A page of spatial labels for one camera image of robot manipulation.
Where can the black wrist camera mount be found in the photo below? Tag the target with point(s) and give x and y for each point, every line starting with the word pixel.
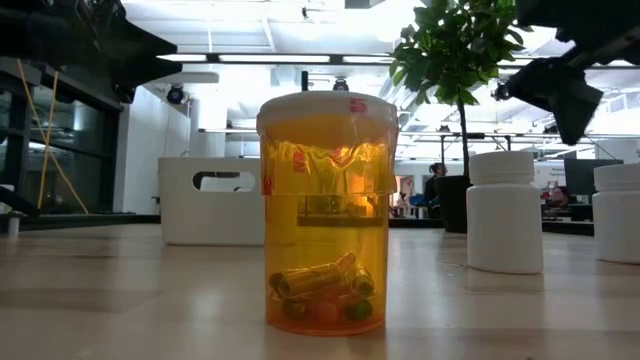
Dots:
pixel 575 125

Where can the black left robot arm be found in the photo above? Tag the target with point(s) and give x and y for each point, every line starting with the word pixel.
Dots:
pixel 75 30

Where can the small white post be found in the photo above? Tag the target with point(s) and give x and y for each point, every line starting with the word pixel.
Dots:
pixel 13 225

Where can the black round ceiling lamp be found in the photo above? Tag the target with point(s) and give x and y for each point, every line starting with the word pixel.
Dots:
pixel 175 94
pixel 340 85

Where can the round green pill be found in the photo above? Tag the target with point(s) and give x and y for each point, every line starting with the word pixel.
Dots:
pixel 295 309
pixel 359 310

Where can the black plant pot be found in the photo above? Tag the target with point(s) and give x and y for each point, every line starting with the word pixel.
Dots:
pixel 452 205

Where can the green leafy potted tree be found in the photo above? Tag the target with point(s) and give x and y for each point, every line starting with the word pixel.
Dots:
pixel 450 45

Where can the black computer monitor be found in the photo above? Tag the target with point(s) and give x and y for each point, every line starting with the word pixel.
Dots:
pixel 585 177

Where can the black metal frame stand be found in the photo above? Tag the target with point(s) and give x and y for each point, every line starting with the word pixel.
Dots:
pixel 480 135

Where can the dark glass window frame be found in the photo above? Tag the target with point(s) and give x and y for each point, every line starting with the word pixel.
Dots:
pixel 90 150

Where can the amber pill bottle white cap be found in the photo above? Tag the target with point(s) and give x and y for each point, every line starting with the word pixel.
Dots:
pixel 327 225

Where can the long ceiling light bar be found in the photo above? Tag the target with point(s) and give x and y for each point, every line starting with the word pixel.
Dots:
pixel 275 58
pixel 182 57
pixel 367 59

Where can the long yellow capsule pill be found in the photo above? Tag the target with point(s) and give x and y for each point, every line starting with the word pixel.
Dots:
pixel 310 280

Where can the short yellow capsule pill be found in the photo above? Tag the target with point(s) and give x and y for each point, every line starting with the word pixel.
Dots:
pixel 362 281

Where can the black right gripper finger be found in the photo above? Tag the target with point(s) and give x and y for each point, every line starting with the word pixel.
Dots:
pixel 530 82

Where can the white plastic basket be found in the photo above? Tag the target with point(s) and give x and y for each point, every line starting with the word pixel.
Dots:
pixel 210 220

